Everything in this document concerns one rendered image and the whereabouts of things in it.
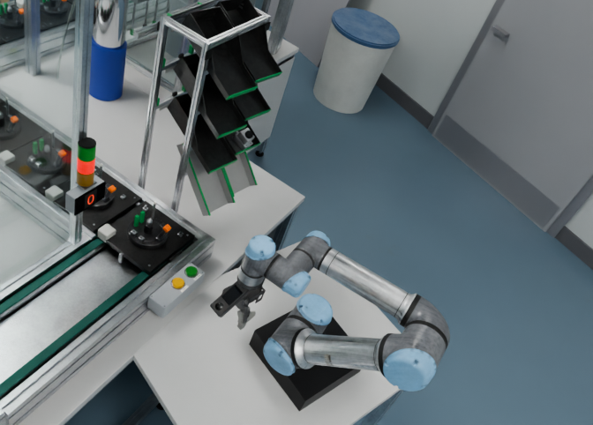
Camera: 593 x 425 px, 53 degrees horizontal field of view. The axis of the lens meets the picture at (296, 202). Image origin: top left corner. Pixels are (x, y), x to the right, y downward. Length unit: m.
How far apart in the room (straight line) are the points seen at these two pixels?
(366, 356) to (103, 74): 1.79
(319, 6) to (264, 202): 3.10
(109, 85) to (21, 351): 1.36
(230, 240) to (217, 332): 0.43
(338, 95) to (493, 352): 2.29
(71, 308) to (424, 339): 1.10
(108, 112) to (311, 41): 2.94
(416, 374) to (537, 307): 2.72
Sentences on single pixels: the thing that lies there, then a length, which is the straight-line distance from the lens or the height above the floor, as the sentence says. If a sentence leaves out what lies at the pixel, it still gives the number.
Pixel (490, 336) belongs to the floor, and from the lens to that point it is 3.81.
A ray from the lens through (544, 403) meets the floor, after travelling 3.74.
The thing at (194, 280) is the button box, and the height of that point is 0.96.
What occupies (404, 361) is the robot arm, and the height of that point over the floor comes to 1.43.
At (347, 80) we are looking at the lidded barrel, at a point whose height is 0.31.
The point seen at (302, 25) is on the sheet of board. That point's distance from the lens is 5.54.
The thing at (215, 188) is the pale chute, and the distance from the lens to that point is 2.28.
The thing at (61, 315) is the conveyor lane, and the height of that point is 0.92.
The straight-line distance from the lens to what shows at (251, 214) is 2.49.
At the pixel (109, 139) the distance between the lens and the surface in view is 2.70.
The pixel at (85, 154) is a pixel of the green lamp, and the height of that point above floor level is 1.39.
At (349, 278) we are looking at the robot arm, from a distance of 1.65.
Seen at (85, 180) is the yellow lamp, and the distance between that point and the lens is 1.88.
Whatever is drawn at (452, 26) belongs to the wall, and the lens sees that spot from 4.96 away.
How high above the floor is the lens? 2.58
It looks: 41 degrees down
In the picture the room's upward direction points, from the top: 21 degrees clockwise
